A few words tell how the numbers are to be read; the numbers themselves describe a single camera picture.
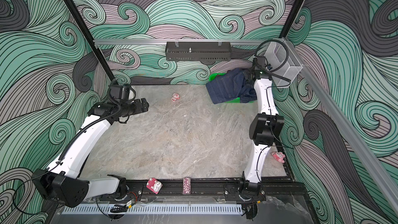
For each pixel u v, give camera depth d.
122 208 0.71
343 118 0.54
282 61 0.78
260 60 0.69
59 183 0.37
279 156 0.81
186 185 0.73
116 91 0.56
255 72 0.66
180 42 0.95
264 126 0.54
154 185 0.70
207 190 0.74
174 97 1.10
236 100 0.98
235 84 0.95
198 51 0.98
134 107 0.68
